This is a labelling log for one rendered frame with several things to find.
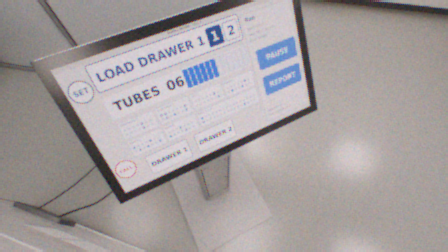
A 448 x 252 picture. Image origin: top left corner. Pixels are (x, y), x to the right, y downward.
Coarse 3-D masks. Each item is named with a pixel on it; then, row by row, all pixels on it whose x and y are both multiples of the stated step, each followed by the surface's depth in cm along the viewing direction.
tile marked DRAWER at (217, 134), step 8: (232, 120) 53; (208, 128) 52; (216, 128) 53; (224, 128) 53; (232, 128) 54; (200, 136) 52; (208, 136) 52; (216, 136) 53; (224, 136) 54; (232, 136) 55; (200, 144) 52; (208, 144) 53; (216, 144) 54; (200, 152) 53
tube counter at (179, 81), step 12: (240, 48) 49; (204, 60) 47; (216, 60) 48; (228, 60) 49; (240, 60) 50; (180, 72) 46; (192, 72) 47; (204, 72) 48; (216, 72) 49; (228, 72) 50; (168, 84) 46; (180, 84) 47; (192, 84) 48
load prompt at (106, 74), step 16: (192, 32) 45; (208, 32) 46; (224, 32) 47; (240, 32) 48; (144, 48) 43; (160, 48) 44; (176, 48) 45; (192, 48) 46; (208, 48) 47; (96, 64) 41; (112, 64) 42; (128, 64) 43; (144, 64) 44; (160, 64) 45; (176, 64) 46; (96, 80) 42; (112, 80) 43; (128, 80) 44
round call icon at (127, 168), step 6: (120, 162) 47; (126, 162) 48; (132, 162) 48; (114, 168) 47; (120, 168) 48; (126, 168) 48; (132, 168) 49; (138, 168) 49; (120, 174) 48; (126, 174) 49; (132, 174) 49; (120, 180) 49
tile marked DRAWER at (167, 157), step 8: (176, 144) 50; (184, 144) 51; (160, 152) 50; (168, 152) 50; (176, 152) 51; (184, 152) 52; (192, 152) 52; (152, 160) 50; (160, 160) 50; (168, 160) 51; (176, 160) 52; (184, 160) 52; (152, 168) 50; (160, 168) 51
